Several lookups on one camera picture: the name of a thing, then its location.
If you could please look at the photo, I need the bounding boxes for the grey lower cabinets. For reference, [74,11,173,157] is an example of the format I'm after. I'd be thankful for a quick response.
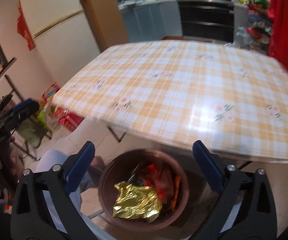
[118,0,185,43]

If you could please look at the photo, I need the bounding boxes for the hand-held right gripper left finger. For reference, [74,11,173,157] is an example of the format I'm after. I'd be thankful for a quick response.
[10,141,96,240]

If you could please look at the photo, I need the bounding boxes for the black built-in oven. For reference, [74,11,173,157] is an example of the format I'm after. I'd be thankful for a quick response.
[177,0,235,43]

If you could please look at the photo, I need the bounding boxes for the orange yellow snack bag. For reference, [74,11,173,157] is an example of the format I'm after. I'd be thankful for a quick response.
[42,84,61,106]

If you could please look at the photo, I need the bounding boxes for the red paper banner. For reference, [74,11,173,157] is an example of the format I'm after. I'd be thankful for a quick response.
[17,7,36,52]

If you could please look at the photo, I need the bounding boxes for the black wire rack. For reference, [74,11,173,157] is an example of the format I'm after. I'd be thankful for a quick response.
[235,0,272,56]

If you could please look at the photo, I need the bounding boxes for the cream refrigerator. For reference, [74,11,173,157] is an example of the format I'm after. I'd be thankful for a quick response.
[17,0,102,87]

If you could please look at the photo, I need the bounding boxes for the yellow checked tablecloth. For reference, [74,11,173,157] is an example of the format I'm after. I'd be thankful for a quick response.
[51,40,288,165]

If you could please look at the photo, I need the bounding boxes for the pale green bag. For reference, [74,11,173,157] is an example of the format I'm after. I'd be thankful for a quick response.
[16,118,47,148]

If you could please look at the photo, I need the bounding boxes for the red snack package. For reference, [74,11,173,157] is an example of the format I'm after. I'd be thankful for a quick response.
[55,107,85,133]

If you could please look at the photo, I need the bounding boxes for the orange wrapper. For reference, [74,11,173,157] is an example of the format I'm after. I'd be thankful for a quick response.
[170,175,182,211]

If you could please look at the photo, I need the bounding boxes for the gold foil wrapper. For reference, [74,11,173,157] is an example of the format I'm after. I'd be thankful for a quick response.
[112,182,163,224]

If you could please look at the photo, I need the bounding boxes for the green snack bag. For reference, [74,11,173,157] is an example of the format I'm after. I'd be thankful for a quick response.
[36,104,57,131]

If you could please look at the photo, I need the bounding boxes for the black metal shelf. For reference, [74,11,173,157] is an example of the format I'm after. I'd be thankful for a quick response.
[0,57,40,161]

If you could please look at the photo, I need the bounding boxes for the pink transparent package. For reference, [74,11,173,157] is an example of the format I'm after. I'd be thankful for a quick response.
[144,163,177,201]

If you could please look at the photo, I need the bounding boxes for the metal table leg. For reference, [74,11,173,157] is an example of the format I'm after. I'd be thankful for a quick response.
[107,126,127,143]

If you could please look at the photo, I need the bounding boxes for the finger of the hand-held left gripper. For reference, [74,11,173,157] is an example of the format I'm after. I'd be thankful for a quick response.
[11,99,40,118]

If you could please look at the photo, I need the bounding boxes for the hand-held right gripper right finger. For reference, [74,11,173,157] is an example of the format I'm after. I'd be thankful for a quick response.
[192,140,277,240]

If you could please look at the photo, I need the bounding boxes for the brown plastic bin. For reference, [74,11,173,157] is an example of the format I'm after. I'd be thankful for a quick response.
[98,149,190,234]

